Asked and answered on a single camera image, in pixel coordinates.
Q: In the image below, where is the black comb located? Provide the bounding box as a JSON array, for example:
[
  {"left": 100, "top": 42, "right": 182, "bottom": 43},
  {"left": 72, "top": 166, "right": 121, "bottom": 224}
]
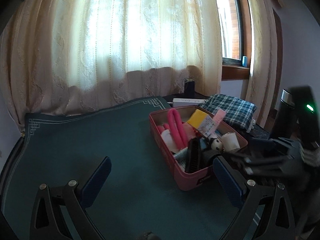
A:
[{"left": 185, "top": 138, "right": 207, "bottom": 173}]

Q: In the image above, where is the white tape roll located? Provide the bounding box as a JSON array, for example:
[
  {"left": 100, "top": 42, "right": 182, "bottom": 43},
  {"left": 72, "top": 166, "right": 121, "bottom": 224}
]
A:
[{"left": 221, "top": 133, "right": 240, "bottom": 153}]

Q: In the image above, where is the black thermos flask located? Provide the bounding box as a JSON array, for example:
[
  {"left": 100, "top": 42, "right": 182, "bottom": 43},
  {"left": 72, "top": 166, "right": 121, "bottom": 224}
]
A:
[{"left": 269, "top": 87, "right": 299, "bottom": 139}]

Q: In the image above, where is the panda figurine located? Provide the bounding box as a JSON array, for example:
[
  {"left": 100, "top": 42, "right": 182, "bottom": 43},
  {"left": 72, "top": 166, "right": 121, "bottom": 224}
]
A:
[{"left": 209, "top": 138, "right": 224, "bottom": 152}]

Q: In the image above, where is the dark green table mat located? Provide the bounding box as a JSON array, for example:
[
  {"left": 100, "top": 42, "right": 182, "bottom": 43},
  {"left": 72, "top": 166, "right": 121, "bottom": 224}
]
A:
[{"left": 1, "top": 97, "right": 237, "bottom": 239}]

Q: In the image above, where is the plaid folded cloth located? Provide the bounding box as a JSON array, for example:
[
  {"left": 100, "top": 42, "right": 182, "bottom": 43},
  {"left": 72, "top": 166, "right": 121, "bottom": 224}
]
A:
[{"left": 200, "top": 94, "right": 257, "bottom": 131}]

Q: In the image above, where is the blue glitter tube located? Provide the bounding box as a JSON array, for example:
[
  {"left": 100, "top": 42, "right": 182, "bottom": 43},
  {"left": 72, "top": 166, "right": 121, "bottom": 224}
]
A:
[{"left": 173, "top": 147, "right": 188, "bottom": 162}]

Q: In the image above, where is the thin pink hair roller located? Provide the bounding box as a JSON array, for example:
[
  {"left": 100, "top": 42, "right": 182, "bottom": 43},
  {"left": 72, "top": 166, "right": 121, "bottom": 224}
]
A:
[{"left": 213, "top": 109, "right": 226, "bottom": 128}]

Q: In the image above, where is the red tin storage box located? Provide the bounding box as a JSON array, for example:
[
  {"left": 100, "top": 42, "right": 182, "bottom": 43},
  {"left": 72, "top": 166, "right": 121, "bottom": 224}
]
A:
[{"left": 149, "top": 106, "right": 248, "bottom": 191}]

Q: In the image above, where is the yellow white small carton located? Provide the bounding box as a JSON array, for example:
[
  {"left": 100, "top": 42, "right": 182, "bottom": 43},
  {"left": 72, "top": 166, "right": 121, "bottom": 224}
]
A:
[{"left": 187, "top": 109, "right": 219, "bottom": 138}]

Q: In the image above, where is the pink thread spool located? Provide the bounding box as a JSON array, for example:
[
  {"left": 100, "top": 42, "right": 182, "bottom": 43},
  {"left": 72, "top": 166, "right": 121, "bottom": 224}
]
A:
[{"left": 182, "top": 122, "right": 196, "bottom": 141}]

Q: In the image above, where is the pink foam curler loop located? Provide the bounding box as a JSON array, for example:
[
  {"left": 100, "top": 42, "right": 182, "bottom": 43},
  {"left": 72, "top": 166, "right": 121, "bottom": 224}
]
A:
[{"left": 167, "top": 108, "right": 188, "bottom": 150}]

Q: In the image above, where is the blue bottle on sill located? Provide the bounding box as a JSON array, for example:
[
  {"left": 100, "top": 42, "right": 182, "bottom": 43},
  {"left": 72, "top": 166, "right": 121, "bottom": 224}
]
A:
[{"left": 242, "top": 56, "right": 247, "bottom": 67}]

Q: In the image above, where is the white power strip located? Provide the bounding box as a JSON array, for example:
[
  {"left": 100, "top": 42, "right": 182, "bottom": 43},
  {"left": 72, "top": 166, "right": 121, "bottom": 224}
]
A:
[{"left": 172, "top": 98, "right": 206, "bottom": 107}]

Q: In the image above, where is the dark thread cone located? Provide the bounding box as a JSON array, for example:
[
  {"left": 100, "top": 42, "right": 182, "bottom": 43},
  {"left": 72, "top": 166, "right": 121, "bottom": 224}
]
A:
[{"left": 184, "top": 78, "right": 195, "bottom": 99}]

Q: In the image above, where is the beige lace curtain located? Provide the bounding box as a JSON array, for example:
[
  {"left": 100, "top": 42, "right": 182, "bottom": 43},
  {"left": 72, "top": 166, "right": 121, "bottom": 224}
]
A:
[{"left": 1, "top": 0, "right": 277, "bottom": 131}]

